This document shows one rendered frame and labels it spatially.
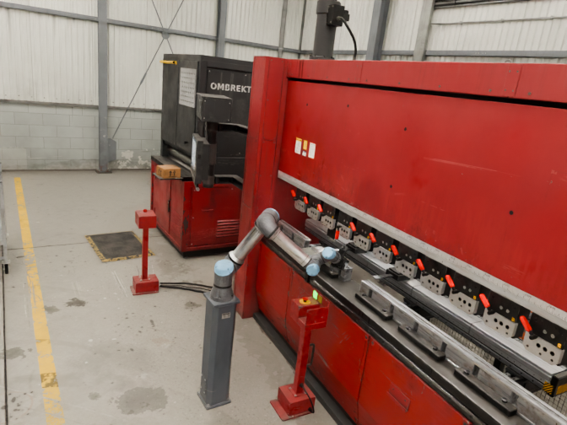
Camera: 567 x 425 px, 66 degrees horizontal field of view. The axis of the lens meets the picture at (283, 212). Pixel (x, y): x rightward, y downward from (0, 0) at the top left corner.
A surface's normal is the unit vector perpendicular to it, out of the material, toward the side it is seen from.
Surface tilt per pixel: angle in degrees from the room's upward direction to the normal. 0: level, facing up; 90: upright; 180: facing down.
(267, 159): 90
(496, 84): 90
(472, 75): 90
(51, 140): 90
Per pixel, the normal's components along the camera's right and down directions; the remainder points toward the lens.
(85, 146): 0.52, 0.30
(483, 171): -0.88, 0.04
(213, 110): 0.27, 0.30
